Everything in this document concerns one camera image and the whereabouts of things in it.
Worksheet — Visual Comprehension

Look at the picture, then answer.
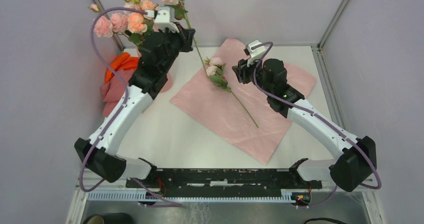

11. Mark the black floor cable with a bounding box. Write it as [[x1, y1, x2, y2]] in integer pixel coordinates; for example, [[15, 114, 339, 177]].
[[303, 217, 349, 224]]

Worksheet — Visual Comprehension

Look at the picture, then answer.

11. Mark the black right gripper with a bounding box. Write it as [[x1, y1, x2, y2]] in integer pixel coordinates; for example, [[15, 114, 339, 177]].
[[232, 54, 273, 96]]

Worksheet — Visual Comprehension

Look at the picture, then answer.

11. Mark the pink wrapping paper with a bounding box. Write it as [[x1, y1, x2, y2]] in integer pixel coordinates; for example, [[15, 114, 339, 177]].
[[167, 39, 326, 168]]

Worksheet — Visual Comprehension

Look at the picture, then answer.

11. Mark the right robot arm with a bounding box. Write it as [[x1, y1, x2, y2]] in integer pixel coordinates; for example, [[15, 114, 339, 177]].
[[231, 58, 382, 192]]

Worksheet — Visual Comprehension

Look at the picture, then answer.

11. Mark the orange cloth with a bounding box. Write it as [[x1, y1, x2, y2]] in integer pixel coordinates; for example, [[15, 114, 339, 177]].
[[108, 52, 140, 83]]

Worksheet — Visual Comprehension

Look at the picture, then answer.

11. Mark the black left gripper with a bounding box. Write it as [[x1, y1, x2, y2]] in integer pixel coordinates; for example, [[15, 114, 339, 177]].
[[159, 22, 196, 74]]

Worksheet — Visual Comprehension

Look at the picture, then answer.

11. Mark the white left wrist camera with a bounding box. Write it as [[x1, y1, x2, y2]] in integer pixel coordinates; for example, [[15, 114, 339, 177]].
[[144, 6, 180, 33]]

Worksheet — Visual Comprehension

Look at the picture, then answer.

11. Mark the white slotted cable duct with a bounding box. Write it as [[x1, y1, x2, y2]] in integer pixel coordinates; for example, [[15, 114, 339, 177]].
[[86, 189, 311, 204]]

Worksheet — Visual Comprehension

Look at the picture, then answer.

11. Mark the pink rose stems bunch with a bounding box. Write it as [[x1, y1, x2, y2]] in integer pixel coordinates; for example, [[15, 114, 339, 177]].
[[203, 57, 259, 128]]

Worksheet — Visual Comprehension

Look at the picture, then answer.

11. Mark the pink cloth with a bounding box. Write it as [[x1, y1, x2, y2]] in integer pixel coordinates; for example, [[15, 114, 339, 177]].
[[100, 70, 125, 118]]

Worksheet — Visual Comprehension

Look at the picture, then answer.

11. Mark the pink cylindrical vase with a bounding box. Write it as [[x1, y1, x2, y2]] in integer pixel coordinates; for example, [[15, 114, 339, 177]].
[[135, 48, 174, 94]]

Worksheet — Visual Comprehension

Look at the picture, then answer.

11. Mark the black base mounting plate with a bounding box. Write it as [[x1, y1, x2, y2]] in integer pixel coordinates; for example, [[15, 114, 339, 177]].
[[125, 168, 323, 198]]

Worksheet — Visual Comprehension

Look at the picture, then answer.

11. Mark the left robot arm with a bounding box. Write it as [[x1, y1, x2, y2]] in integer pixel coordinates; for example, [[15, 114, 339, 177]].
[[74, 23, 196, 188]]

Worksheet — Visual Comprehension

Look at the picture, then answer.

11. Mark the black round object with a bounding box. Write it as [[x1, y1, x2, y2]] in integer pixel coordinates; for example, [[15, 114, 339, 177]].
[[82, 212, 135, 224]]

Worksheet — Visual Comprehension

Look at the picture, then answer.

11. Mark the peach rose stem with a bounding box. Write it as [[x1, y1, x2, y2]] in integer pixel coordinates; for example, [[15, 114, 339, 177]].
[[124, 0, 156, 48]]

